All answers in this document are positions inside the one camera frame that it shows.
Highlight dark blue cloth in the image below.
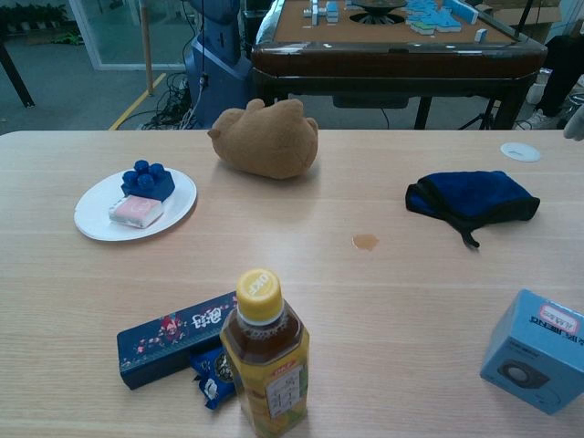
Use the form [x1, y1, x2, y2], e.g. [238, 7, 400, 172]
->
[404, 170, 542, 249]

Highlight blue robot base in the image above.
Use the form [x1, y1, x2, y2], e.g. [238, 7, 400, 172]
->
[183, 0, 254, 130]

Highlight brown plush bear toy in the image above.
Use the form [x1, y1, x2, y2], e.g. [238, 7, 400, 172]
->
[207, 98, 319, 180]

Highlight white paper plate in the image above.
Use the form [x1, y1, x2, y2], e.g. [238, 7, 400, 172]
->
[73, 167, 198, 242]

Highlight yellow capped tea bottle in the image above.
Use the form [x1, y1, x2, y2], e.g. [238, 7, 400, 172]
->
[219, 268, 310, 438]

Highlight blue building block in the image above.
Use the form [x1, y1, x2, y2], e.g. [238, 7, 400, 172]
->
[120, 159, 177, 203]

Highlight pink and white soap bar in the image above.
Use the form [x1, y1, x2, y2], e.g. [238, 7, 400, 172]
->
[108, 194, 165, 229]

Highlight blue snack packet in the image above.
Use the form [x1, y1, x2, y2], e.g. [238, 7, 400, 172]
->
[188, 345, 238, 411]

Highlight dark blue floral box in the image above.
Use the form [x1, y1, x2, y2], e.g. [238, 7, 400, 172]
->
[116, 290, 242, 391]

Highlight brown mahjong table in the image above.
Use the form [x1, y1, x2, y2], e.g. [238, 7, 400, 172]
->
[250, 0, 548, 132]

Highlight wooden pole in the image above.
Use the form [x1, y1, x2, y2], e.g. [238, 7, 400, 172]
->
[140, 0, 155, 97]

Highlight white sneaker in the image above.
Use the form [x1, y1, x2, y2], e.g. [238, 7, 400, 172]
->
[525, 108, 566, 131]

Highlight light blue speaker box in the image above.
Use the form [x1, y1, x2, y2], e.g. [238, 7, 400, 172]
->
[479, 288, 584, 416]

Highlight person in black trousers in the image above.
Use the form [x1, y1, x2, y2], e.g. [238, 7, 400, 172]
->
[541, 33, 584, 119]

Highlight black table leg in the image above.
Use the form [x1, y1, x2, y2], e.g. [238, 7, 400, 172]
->
[0, 43, 36, 110]

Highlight tangled floor cables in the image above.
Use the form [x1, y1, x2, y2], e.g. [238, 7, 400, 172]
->
[143, 71, 202, 130]

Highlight white round cable grommet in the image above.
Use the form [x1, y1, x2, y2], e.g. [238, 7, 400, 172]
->
[499, 141, 542, 162]

